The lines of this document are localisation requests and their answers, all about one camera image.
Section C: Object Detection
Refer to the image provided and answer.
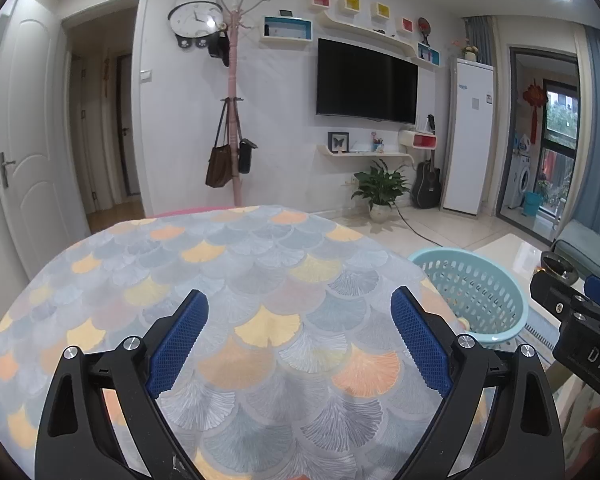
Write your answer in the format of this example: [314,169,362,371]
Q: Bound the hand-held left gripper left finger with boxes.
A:
[34,289,216,480]

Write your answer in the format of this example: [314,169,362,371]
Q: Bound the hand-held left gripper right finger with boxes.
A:
[390,285,566,480]

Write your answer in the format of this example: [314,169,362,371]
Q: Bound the light blue plastic basket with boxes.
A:
[407,247,529,350]

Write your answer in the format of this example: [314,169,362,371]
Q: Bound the black shoulder bag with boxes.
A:
[237,137,257,175]

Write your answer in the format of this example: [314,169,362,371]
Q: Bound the dark metal bowl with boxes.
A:
[541,252,578,286]

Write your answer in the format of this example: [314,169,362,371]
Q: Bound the teal sofa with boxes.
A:
[551,219,600,281]

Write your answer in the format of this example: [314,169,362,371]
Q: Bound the patterned blue rug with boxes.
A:
[522,320,556,356]

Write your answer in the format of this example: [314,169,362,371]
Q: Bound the fan pattern tablecloth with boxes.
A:
[0,204,486,480]

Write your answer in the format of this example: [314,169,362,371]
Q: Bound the white washing machine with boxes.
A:
[509,152,532,209]

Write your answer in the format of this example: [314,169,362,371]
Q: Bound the black acoustic guitar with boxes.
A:
[411,114,442,209]

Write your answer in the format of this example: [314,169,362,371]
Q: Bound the potted green plant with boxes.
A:
[351,159,411,223]

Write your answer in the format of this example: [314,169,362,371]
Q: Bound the white standing air conditioner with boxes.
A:
[441,56,496,217]

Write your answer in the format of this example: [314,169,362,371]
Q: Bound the brown tote bag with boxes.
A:
[205,100,236,188]

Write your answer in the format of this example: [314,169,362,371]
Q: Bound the red hanging knot decoration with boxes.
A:
[524,80,543,143]

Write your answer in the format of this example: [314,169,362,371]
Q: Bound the pink coat rack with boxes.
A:
[150,0,261,218]

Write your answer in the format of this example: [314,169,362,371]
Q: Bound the grey curtain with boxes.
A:
[465,16,496,63]

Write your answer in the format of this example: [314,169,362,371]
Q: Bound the white room door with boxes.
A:
[0,0,92,281]

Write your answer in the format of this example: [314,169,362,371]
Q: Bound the black power cable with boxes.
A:
[392,207,443,248]

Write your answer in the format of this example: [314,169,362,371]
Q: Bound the cream curved wall shelf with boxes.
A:
[316,144,416,168]

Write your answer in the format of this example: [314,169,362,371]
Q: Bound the white and red wall box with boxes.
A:
[397,129,438,150]

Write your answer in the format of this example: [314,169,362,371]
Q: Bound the silver door handle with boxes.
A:
[0,152,17,188]

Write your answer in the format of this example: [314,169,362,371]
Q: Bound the black wall television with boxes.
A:
[316,37,419,123]

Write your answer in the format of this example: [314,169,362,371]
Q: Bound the blue square wall box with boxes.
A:
[417,42,441,67]

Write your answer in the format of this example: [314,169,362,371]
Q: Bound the cream long upper wall shelf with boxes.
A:
[320,12,443,73]

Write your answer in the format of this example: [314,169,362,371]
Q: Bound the panda wall clock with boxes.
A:
[168,0,224,50]

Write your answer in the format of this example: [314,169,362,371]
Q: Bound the white and blue wall shelf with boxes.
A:
[259,15,313,43]

